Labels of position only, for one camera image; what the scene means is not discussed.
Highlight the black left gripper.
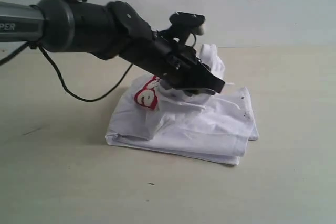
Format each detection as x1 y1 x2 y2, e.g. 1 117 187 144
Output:
119 36 225 95

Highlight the white t-shirt red lettering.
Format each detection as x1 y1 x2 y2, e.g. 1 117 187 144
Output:
104 42 260 167

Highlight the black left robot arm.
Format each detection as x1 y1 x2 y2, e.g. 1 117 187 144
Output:
1 0 225 95

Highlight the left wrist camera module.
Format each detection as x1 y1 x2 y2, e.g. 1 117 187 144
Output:
168 12 206 45

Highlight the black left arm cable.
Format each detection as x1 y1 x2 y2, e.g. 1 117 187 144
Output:
0 0 133 103

